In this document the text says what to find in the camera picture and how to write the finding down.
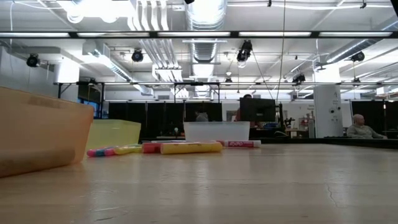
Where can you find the orange-yellow highlighter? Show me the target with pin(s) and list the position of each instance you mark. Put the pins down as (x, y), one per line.
(189, 148)

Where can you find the magenta whiteboard marker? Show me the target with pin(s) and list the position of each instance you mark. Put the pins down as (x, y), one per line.
(241, 143)

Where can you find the red highlighter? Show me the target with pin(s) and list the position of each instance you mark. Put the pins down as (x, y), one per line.
(151, 147)

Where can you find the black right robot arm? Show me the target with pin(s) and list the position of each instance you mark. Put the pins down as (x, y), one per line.
(395, 4)

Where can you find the person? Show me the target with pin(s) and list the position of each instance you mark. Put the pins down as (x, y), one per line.
(202, 117)
(362, 130)
(237, 115)

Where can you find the clear plastic bin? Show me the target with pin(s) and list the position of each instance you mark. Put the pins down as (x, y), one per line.
(217, 130)

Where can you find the black curtain partition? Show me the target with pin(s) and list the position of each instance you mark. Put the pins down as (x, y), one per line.
(155, 119)
(367, 107)

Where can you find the black computer monitor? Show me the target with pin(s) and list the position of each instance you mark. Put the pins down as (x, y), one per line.
(257, 109)

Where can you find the black hanging spotlight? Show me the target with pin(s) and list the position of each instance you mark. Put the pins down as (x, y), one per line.
(137, 56)
(32, 60)
(357, 56)
(244, 51)
(298, 78)

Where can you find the multicolour small marker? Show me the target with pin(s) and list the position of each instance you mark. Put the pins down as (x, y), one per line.
(127, 150)

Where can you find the yellow translucent plastic bin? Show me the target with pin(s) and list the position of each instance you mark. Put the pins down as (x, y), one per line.
(115, 133)

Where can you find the slim blue highlighter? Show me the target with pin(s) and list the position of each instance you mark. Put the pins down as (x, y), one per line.
(100, 152)

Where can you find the white round pillar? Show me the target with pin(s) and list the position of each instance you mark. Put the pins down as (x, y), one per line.
(326, 112)

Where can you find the orange translucent plastic bin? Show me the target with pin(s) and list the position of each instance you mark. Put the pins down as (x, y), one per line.
(40, 130)

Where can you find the black distant truss frame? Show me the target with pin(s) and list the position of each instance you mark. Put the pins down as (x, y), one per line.
(192, 83)

